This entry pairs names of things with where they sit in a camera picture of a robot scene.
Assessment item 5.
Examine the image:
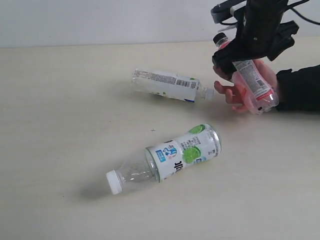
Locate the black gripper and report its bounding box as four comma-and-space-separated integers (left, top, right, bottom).
212, 0, 299, 80

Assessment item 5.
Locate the pink bottle black cap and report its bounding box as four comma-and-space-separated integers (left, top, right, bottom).
212, 32, 280, 116

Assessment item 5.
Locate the clear bottle white label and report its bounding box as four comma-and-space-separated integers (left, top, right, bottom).
131, 67, 214, 103

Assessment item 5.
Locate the clear bottle lime label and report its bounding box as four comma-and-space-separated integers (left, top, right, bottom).
106, 123, 222, 195

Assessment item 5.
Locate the black sleeved forearm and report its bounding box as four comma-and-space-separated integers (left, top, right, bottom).
276, 65, 320, 113

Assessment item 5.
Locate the person's bare open hand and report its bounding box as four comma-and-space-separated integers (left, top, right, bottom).
213, 59, 280, 115

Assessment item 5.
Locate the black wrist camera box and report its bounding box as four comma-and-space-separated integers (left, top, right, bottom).
210, 0, 247, 24

